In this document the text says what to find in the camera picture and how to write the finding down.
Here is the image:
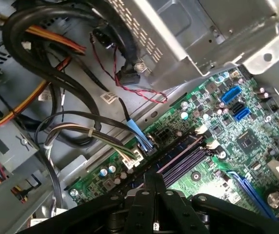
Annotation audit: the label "low metal disk bay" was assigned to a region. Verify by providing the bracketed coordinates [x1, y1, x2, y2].
[105, 0, 279, 91]

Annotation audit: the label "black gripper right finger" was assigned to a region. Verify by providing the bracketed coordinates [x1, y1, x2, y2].
[155, 174, 279, 234]

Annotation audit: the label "black cable bundle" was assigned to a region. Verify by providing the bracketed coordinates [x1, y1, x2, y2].
[2, 4, 101, 147]

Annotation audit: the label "grey wires white connector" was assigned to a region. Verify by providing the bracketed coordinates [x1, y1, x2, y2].
[43, 123, 145, 169]

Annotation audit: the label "tall metal drive bay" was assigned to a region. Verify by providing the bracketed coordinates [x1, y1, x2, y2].
[0, 119, 41, 176]

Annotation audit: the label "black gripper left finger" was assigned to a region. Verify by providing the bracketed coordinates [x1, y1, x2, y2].
[17, 173, 156, 234]

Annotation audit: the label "black RAM slot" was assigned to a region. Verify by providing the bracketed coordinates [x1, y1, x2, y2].
[165, 152, 213, 182]
[158, 145, 207, 175]
[161, 149, 210, 178]

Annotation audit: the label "red black twisted wire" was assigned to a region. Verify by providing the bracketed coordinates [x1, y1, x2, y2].
[89, 33, 168, 104]

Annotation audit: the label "blue SATA cable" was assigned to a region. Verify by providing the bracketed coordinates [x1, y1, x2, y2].
[119, 97, 155, 154]

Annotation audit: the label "blue expansion slot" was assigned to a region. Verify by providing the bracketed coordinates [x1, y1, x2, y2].
[227, 170, 277, 220]

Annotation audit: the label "green motherboard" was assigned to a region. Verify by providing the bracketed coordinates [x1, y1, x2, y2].
[67, 65, 279, 220]

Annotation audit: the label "orange yellow red wires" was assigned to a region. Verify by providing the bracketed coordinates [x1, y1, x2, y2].
[0, 24, 86, 134]

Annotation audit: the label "black PC case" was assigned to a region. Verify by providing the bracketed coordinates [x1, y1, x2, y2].
[0, 0, 279, 234]

